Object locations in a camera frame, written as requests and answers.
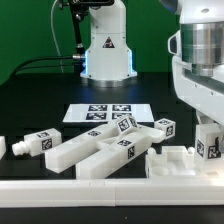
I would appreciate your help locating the white long front beam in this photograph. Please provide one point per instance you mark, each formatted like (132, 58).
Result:
(106, 161)

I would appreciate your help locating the white long beam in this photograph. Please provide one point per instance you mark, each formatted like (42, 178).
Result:
(106, 161)
(67, 154)

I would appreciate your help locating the white L-shaped fence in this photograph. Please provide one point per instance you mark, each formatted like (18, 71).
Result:
(174, 190)

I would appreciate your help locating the white block at left edge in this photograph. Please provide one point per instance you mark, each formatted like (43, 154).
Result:
(2, 146)

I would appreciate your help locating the white marker tag board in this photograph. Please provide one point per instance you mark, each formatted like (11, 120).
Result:
(83, 113)

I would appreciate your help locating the white tagged block on beam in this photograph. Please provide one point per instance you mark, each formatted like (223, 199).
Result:
(126, 123)

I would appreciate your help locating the white chair seat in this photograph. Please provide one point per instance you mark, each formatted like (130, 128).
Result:
(172, 161)

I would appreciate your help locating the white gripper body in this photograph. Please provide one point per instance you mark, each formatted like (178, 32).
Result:
(205, 94)

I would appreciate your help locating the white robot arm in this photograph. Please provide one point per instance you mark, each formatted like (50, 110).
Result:
(197, 49)

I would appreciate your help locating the white long back beam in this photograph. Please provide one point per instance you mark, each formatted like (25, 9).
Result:
(67, 154)

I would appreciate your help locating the white small tagged cube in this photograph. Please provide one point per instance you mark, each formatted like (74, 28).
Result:
(166, 125)

